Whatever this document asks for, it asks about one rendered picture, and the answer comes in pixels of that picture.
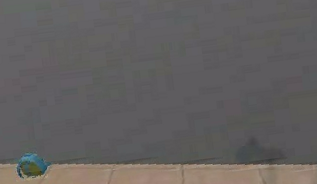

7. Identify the blue and green ball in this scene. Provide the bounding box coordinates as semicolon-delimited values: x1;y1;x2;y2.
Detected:
14;150;54;181

